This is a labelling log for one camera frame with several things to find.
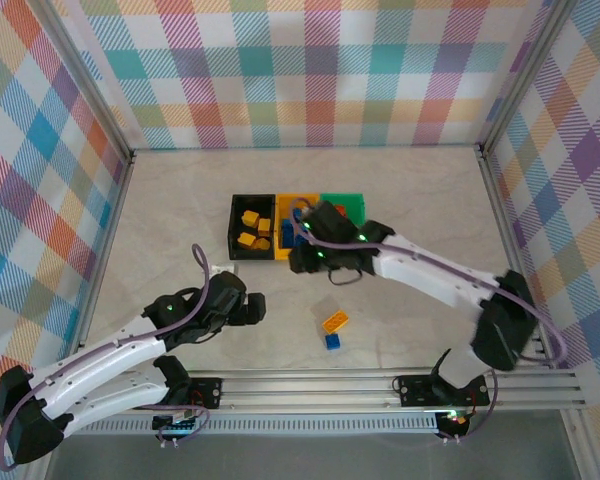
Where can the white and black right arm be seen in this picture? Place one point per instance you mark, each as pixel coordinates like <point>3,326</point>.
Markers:
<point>430,280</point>

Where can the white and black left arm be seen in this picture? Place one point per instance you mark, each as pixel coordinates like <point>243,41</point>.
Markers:
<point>105,360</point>

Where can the left circuit board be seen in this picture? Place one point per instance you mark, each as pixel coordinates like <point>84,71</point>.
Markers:
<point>180,425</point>

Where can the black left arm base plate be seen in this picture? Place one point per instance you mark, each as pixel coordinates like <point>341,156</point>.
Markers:
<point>207,392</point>

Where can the right circuit board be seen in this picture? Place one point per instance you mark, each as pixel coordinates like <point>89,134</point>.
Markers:
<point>455,419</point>

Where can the black plastic bin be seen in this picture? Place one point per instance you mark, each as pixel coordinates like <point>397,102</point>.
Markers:
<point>237,205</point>

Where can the orange two-by-four lego brick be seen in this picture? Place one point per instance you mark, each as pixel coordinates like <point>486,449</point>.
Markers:
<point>336,321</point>

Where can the green plastic bin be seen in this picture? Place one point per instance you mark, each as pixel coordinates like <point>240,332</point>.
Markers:
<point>350,200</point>

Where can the circuit board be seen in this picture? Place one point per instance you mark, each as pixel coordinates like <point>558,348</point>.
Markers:
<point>180,425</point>
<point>455,419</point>

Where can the orange lego block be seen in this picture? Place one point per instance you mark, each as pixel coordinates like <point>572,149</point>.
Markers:
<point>340,210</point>

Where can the yellow plastic bin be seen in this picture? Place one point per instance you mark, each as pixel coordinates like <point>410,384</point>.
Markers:
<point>285,202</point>

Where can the aluminium mounting rail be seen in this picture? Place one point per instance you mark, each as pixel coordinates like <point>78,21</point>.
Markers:
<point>305,390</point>

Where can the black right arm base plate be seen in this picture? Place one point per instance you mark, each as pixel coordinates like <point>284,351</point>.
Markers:
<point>415,390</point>

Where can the aluminium table side rail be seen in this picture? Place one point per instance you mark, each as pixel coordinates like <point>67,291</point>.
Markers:
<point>105,250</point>
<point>505,225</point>

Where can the aluminium frame post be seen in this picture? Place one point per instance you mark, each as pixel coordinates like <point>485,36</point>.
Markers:
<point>523,75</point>
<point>91,85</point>

